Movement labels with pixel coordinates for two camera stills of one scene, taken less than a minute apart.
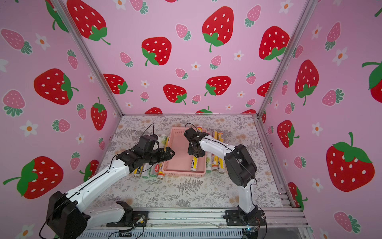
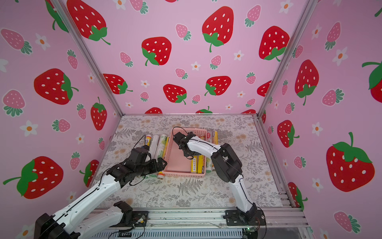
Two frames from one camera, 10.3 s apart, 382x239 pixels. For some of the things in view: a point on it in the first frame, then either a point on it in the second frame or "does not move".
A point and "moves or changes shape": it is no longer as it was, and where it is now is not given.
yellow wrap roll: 194,161 moves or changes shape
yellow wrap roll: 221,167 → 200,164
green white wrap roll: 208,161 does not move
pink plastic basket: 179,164 does not move
